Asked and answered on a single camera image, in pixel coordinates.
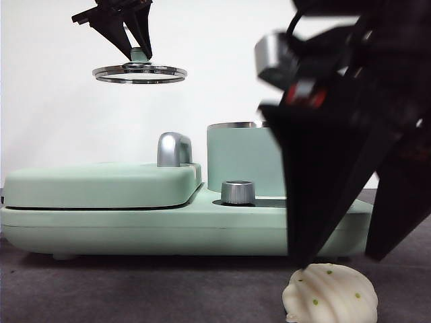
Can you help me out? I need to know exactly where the glass pot lid green knob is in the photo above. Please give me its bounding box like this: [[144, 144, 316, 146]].
[[92, 46, 187, 84]]

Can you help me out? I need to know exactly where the twisted white scallion bun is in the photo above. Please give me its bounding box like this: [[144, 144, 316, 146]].
[[281, 262, 378, 323]]

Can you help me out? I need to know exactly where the silver control knob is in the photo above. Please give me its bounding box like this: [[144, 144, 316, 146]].
[[220, 180, 256, 205]]

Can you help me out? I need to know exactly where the mint green breakfast machine base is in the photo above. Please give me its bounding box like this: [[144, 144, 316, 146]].
[[0, 183, 373, 262]]

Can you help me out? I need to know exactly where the mint green pot with handle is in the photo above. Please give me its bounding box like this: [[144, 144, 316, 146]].
[[205, 120, 287, 199]]

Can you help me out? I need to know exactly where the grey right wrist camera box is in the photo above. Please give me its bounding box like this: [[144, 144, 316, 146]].
[[255, 32, 300, 83]]

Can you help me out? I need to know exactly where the green griddle lid silver handle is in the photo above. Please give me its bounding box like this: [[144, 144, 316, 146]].
[[3, 131, 205, 209]]

